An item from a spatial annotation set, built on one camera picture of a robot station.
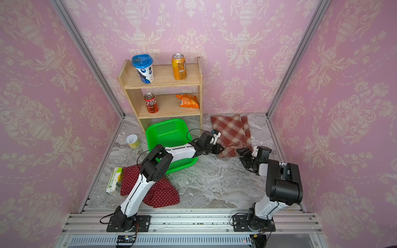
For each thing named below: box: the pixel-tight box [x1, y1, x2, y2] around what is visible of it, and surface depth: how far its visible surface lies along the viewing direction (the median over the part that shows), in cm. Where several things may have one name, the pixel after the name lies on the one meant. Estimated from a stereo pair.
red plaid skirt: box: [210, 114, 253, 159], surface depth 110 cm
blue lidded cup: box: [131, 53, 155, 85], surface depth 71 cm
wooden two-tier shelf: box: [117, 56, 204, 133], surface depth 83 cm
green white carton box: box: [105, 166, 124, 195], surface depth 85 cm
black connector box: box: [249, 234, 267, 248], surface depth 73 cm
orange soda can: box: [171, 53, 188, 82], surface depth 73 cm
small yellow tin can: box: [126, 133, 141, 149], surface depth 102 cm
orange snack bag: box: [175, 94, 200, 109], surface depth 94 cm
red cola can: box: [143, 93, 160, 114], surface depth 87 cm
